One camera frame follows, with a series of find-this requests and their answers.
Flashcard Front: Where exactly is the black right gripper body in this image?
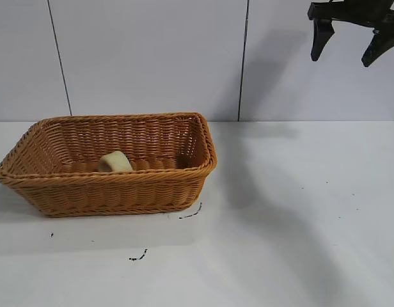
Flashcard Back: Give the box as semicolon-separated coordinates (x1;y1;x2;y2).
307;0;394;35

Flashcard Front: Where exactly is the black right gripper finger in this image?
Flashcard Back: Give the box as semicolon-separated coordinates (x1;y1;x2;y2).
361;26;394;68
310;18;335;62

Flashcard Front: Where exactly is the pale yellow egg yolk pastry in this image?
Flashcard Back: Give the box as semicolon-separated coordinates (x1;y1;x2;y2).
98;151;134;173

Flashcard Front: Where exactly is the brown woven wicker basket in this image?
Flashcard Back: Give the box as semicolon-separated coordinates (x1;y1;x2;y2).
0;111;219;219

